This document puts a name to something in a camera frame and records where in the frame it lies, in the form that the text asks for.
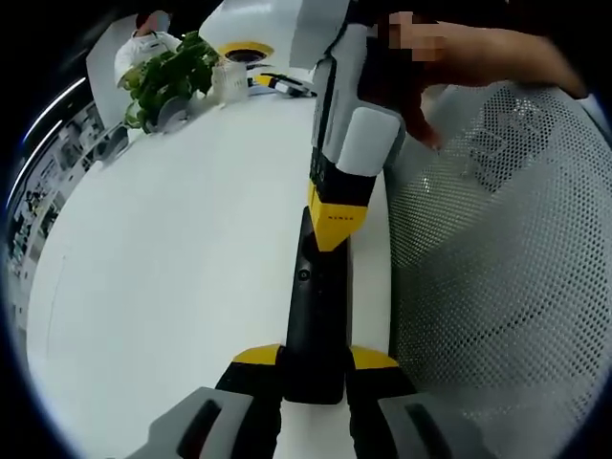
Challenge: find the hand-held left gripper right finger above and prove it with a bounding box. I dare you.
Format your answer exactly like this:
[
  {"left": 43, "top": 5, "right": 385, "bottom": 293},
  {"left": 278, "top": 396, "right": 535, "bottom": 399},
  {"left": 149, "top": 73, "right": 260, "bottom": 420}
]
[{"left": 346, "top": 346, "right": 493, "bottom": 459}]

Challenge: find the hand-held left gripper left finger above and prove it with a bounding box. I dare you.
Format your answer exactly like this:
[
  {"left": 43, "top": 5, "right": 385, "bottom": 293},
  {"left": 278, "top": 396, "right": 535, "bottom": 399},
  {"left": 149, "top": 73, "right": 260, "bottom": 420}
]
[{"left": 126, "top": 342, "right": 284, "bottom": 459}]

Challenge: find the black remote control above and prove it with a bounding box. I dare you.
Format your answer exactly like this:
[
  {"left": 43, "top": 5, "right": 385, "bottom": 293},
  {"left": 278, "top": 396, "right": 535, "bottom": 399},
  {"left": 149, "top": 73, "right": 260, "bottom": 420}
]
[{"left": 284, "top": 205, "right": 356, "bottom": 406}]

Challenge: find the person's right hand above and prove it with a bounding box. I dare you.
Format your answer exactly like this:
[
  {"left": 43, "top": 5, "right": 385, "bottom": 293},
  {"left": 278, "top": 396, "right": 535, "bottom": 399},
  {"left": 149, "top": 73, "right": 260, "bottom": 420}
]
[{"left": 361, "top": 71, "right": 449, "bottom": 151}]

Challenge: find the idle hand-held gripper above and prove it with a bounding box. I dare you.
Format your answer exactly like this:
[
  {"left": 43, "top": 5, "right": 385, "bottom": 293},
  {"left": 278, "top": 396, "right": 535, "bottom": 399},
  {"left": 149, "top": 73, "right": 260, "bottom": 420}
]
[{"left": 252, "top": 71, "right": 319, "bottom": 99}]

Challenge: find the clear glass jar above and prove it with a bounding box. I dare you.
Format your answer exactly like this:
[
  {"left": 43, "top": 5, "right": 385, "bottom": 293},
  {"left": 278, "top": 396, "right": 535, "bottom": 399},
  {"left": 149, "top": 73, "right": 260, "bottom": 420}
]
[{"left": 209, "top": 61, "right": 250, "bottom": 104}]

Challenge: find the grey plant pot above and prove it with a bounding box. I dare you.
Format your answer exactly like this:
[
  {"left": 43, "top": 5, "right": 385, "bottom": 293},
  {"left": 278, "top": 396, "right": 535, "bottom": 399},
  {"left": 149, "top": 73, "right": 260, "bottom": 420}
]
[{"left": 155, "top": 98, "right": 190, "bottom": 133}]

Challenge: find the green leafy plant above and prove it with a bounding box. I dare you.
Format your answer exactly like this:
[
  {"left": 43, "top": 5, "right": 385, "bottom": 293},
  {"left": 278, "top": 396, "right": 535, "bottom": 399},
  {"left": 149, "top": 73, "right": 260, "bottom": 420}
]
[{"left": 117, "top": 31, "right": 221, "bottom": 133}]

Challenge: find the white device with yellow ring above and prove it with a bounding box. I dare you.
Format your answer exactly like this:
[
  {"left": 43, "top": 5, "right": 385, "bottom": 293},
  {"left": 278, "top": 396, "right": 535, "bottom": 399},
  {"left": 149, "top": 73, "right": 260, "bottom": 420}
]
[{"left": 198, "top": 0, "right": 307, "bottom": 68}]

